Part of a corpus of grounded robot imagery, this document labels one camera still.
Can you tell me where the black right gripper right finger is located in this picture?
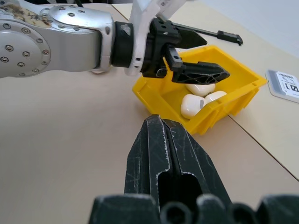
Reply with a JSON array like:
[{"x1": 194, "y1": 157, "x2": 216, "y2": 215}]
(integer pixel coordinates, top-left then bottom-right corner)
[{"x1": 161, "y1": 119, "x2": 232, "y2": 204}]

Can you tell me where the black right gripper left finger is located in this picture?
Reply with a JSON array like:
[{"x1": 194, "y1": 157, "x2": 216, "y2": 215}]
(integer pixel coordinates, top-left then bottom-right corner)
[{"x1": 124, "y1": 113, "x2": 173, "y2": 210}]

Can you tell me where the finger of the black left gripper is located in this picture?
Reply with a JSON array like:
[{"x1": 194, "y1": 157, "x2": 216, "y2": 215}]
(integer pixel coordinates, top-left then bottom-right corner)
[
  {"x1": 171, "y1": 22, "x2": 208, "y2": 49},
  {"x1": 166, "y1": 45, "x2": 231, "y2": 84}
]

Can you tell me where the white earbud case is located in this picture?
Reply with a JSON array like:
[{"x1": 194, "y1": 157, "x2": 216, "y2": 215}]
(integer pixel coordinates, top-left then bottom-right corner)
[
  {"x1": 180, "y1": 94, "x2": 207, "y2": 119},
  {"x1": 204, "y1": 91, "x2": 228, "y2": 105},
  {"x1": 185, "y1": 83, "x2": 216, "y2": 96}
]

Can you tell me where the yellow plastic bin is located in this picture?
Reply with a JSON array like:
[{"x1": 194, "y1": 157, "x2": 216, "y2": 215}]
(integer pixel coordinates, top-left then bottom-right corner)
[{"x1": 132, "y1": 44, "x2": 268, "y2": 136}]

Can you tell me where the black pen-shaped tool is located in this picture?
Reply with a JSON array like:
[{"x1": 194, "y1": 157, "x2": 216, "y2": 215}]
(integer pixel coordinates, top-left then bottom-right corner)
[{"x1": 174, "y1": 22, "x2": 243, "y2": 46}]

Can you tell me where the white electronic label tag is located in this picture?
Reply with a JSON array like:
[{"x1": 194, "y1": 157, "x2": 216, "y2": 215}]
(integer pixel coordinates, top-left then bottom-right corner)
[{"x1": 265, "y1": 69, "x2": 299, "y2": 104}]

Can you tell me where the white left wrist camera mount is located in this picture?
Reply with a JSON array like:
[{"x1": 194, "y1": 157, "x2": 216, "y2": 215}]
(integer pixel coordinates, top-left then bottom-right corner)
[{"x1": 123, "y1": 0, "x2": 187, "y2": 77}]

